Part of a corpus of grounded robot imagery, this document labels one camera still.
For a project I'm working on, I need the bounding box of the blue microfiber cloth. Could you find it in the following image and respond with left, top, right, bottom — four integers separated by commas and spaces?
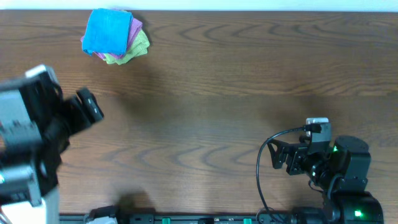
81, 8, 134, 57

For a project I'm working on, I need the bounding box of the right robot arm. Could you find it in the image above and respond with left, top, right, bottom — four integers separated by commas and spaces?
267, 136, 384, 223

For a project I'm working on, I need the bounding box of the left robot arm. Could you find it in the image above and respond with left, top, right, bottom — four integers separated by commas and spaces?
1, 65, 104, 224

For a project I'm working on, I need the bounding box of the green folded cloth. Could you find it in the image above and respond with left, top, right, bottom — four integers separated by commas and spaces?
103, 30, 150, 65

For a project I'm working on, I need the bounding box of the purple folded cloth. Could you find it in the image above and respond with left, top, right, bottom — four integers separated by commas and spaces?
80, 9, 144, 60

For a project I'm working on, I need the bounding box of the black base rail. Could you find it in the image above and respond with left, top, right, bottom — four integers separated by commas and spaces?
58, 205, 327, 224

